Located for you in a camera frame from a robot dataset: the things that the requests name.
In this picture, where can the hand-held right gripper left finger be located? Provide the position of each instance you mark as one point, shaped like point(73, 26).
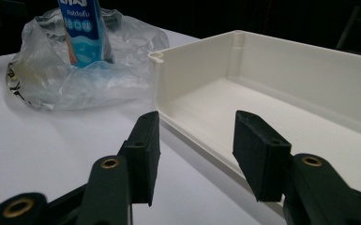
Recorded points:
point(140, 162)

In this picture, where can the metal stand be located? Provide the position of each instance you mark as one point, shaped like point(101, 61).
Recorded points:
point(350, 28)

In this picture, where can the white plastic bin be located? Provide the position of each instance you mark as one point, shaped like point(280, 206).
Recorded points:
point(262, 125)

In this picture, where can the blue snack packet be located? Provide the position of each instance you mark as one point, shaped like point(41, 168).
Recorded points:
point(84, 37)

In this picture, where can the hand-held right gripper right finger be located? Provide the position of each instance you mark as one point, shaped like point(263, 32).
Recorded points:
point(262, 156)

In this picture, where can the clear plastic bag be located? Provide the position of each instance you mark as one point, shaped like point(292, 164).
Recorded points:
point(53, 81)

